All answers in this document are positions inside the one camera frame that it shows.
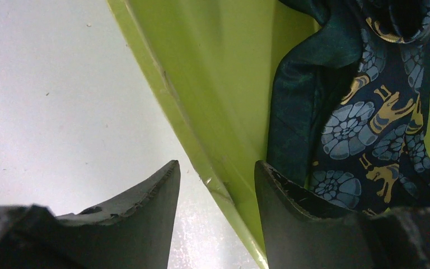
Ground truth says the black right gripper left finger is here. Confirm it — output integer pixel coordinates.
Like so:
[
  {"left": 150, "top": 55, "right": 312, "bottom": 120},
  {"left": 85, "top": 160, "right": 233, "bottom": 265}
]
[{"left": 0, "top": 160, "right": 180, "bottom": 268}]

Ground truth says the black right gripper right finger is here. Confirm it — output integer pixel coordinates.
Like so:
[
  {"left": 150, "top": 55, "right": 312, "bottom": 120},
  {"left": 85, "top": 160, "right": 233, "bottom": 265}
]
[{"left": 254, "top": 160, "right": 430, "bottom": 268}]

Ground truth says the lime green plastic bin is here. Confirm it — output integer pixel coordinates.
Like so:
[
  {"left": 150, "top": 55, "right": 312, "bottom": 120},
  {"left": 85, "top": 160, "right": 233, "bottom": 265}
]
[{"left": 109, "top": 1, "right": 430, "bottom": 268}]

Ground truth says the navy floral gold tie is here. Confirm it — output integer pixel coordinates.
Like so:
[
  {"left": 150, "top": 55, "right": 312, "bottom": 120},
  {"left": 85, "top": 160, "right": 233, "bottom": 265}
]
[{"left": 267, "top": 1, "right": 430, "bottom": 215}]

